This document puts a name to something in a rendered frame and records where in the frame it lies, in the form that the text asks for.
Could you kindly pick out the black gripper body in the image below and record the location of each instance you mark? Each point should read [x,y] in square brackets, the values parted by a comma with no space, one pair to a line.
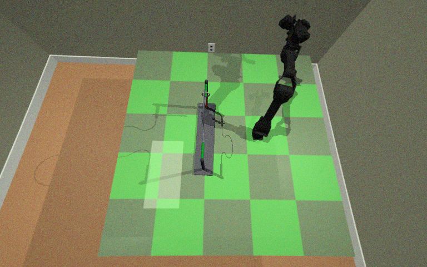
[288,24]

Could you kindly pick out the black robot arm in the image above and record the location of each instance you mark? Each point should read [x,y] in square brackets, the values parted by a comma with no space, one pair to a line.
[282,93]

